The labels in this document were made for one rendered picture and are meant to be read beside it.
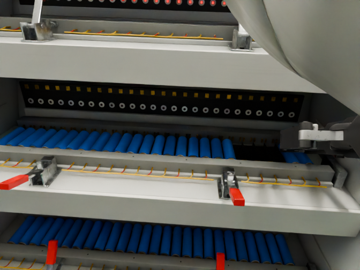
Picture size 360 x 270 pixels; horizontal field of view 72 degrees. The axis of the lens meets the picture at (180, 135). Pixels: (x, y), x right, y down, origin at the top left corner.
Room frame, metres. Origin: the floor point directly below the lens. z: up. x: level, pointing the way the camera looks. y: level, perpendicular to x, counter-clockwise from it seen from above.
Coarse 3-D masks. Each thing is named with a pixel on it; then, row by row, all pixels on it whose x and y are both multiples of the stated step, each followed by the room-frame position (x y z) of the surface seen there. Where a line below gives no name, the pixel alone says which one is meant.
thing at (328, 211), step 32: (0, 128) 0.47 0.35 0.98; (256, 128) 0.48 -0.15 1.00; (288, 128) 0.48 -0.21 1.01; (320, 128) 0.45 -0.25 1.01; (320, 160) 0.42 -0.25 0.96; (352, 160) 0.35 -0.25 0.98; (0, 192) 0.33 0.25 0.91; (32, 192) 0.32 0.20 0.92; (64, 192) 0.32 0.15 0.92; (96, 192) 0.32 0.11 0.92; (128, 192) 0.32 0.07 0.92; (160, 192) 0.33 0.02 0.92; (192, 192) 0.33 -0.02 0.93; (256, 192) 0.33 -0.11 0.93; (288, 192) 0.34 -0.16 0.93; (320, 192) 0.34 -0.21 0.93; (352, 192) 0.33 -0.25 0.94; (192, 224) 0.33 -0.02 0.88; (224, 224) 0.32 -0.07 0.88; (256, 224) 0.32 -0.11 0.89; (288, 224) 0.32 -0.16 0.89; (320, 224) 0.31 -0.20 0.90; (352, 224) 0.31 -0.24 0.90
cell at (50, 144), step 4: (60, 132) 0.45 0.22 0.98; (64, 132) 0.45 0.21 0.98; (56, 136) 0.43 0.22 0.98; (60, 136) 0.44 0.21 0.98; (64, 136) 0.45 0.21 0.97; (48, 140) 0.42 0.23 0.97; (52, 140) 0.42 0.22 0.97; (56, 140) 0.42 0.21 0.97; (60, 140) 0.43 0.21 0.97; (44, 144) 0.40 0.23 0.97; (48, 144) 0.40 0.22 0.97; (52, 144) 0.41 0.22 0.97
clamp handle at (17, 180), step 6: (36, 162) 0.33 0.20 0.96; (42, 168) 0.33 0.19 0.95; (30, 174) 0.31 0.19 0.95; (36, 174) 0.32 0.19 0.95; (6, 180) 0.28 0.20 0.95; (12, 180) 0.28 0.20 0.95; (18, 180) 0.28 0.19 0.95; (24, 180) 0.29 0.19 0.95; (0, 186) 0.27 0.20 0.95; (6, 186) 0.27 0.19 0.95; (12, 186) 0.27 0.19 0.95
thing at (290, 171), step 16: (0, 160) 0.38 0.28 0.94; (16, 160) 0.37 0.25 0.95; (32, 160) 0.37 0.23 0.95; (64, 160) 0.37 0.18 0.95; (80, 160) 0.37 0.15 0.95; (96, 160) 0.37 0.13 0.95; (112, 160) 0.36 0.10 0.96; (128, 160) 0.36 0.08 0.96; (144, 160) 0.36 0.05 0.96; (160, 160) 0.36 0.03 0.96; (176, 160) 0.36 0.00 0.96; (192, 160) 0.37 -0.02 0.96; (208, 160) 0.37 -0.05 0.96; (224, 160) 0.37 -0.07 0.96; (240, 160) 0.37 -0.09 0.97; (160, 176) 0.35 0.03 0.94; (176, 176) 0.35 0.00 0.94; (256, 176) 0.36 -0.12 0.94; (272, 176) 0.36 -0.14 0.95; (288, 176) 0.35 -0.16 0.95; (304, 176) 0.36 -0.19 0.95; (320, 176) 0.35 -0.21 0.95
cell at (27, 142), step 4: (40, 128) 0.46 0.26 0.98; (36, 132) 0.44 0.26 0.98; (40, 132) 0.45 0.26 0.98; (44, 132) 0.45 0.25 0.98; (32, 136) 0.43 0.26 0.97; (36, 136) 0.43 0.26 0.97; (40, 136) 0.44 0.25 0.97; (24, 140) 0.41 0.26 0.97; (28, 140) 0.41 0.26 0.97; (32, 140) 0.42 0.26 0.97; (20, 144) 0.40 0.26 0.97; (24, 144) 0.40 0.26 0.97; (28, 144) 0.41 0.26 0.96
